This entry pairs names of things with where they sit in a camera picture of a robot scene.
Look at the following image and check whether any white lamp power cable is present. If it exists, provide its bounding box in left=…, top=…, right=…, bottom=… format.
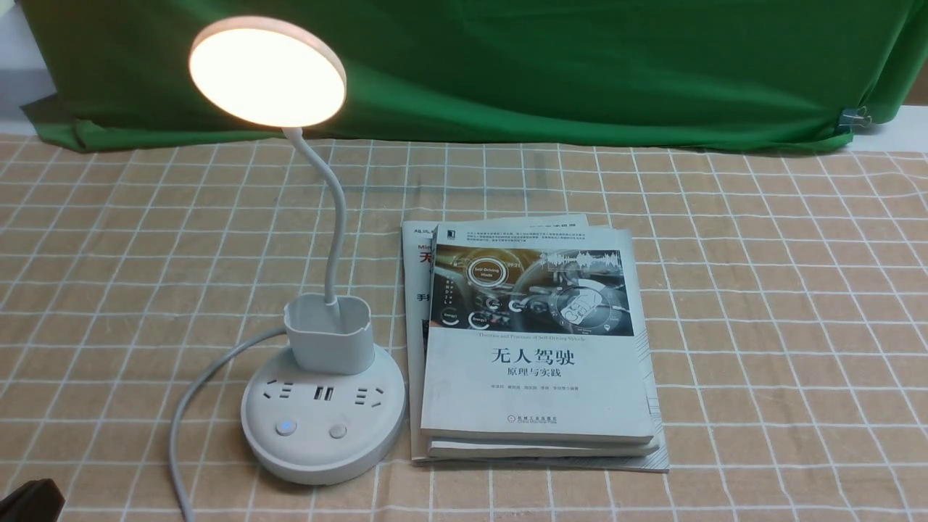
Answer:
left=168, top=326, right=288, bottom=522

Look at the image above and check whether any white round desk lamp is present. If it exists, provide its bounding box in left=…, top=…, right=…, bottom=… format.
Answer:
left=188, top=16, right=407, bottom=485

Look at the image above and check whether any checkered beige tablecloth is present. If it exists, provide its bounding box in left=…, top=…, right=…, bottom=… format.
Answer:
left=1, top=135, right=927, bottom=521

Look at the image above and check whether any bottom white magazine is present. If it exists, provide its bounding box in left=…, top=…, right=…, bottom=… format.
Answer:
left=401, top=220, right=670, bottom=473

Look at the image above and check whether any middle white book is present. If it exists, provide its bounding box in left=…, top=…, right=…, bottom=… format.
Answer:
left=426, top=435, right=664, bottom=459

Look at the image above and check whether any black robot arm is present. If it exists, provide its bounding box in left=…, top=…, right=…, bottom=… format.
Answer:
left=1, top=478, right=65, bottom=522

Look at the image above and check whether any top white self-driving book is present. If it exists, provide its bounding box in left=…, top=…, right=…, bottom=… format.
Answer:
left=420, top=223, right=657, bottom=444

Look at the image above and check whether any metal binder clip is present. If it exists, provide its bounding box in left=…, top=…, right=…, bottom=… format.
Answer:
left=835, top=106, right=872, bottom=133

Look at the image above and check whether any green backdrop cloth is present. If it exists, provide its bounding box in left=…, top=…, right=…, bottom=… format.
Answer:
left=21, top=1, right=926, bottom=152

